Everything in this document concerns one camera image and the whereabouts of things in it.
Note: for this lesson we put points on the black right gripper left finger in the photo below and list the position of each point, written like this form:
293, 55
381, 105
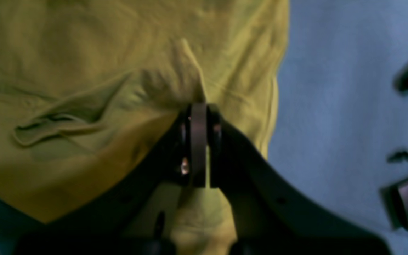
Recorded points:
135, 216

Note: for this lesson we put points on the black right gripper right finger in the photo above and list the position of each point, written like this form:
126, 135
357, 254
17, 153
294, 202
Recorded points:
272, 217

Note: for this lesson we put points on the olive green t-shirt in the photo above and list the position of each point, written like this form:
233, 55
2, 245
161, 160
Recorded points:
87, 87

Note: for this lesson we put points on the blue table cloth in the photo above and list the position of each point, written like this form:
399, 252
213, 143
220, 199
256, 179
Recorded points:
339, 116

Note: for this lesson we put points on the small black screw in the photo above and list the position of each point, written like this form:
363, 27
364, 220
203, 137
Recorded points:
398, 156

